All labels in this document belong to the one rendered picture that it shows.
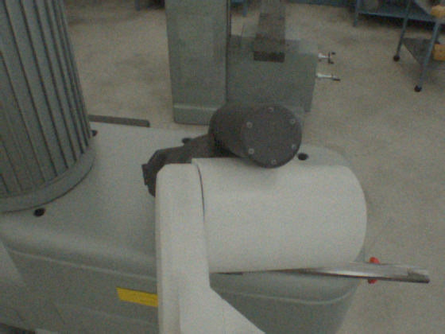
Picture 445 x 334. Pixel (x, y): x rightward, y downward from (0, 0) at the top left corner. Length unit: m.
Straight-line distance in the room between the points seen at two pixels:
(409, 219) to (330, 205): 3.12
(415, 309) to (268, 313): 2.39
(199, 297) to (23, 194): 0.38
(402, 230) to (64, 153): 2.91
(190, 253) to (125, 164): 0.40
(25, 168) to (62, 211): 0.07
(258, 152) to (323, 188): 0.05
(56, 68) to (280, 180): 0.34
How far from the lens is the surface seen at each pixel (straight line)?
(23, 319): 0.81
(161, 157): 0.42
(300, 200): 0.24
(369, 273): 0.47
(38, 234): 0.54
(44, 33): 0.48
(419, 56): 5.13
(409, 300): 2.89
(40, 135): 0.52
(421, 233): 3.30
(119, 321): 0.65
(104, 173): 0.59
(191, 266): 0.21
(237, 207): 0.23
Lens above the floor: 2.26
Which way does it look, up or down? 40 degrees down
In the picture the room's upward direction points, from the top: straight up
